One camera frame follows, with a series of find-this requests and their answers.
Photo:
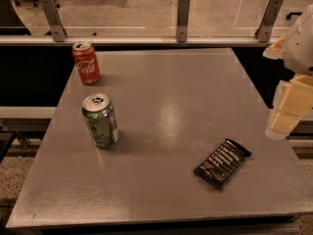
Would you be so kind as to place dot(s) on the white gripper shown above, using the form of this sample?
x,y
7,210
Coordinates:
x,y
300,51

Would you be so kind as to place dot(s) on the green soda can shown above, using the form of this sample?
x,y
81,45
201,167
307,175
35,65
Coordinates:
x,y
100,118

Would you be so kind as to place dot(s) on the red Coca-Cola can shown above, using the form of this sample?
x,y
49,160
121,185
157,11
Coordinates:
x,y
86,62

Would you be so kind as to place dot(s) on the black office chair right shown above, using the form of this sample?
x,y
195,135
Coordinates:
x,y
289,15

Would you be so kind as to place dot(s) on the black snack bar wrapper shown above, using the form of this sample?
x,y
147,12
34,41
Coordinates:
x,y
220,165

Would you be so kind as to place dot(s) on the right metal barrier bracket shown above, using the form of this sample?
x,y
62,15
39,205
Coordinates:
x,y
263,33

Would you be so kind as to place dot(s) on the metal barrier bracket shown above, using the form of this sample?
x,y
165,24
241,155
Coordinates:
x,y
51,12
182,20
263,33

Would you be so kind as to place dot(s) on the middle metal barrier bracket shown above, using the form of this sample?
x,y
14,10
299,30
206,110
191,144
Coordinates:
x,y
182,20

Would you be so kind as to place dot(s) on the left metal barrier bracket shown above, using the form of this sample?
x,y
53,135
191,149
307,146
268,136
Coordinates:
x,y
51,12

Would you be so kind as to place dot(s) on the metal barrier rail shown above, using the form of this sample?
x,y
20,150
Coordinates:
x,y
216,41

